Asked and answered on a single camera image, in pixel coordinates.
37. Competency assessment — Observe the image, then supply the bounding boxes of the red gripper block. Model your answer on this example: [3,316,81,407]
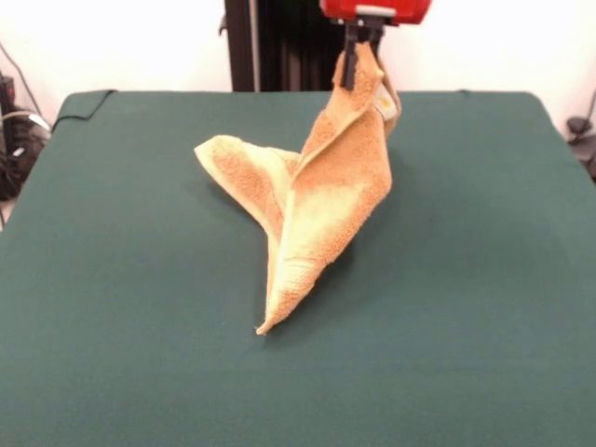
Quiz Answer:
[318,0,434,90]

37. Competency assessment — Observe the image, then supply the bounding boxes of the tan terry towel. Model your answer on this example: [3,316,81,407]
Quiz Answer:
[193,40,402,337]

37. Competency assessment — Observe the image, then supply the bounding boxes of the dark green table cloth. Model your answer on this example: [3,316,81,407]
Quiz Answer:
[0,89,596,447]

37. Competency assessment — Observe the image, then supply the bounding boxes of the black pedestal column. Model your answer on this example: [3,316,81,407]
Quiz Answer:
[224,0,355,93]

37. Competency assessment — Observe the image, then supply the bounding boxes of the heap of black cables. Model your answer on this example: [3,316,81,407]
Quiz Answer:
[0,74,50,201]

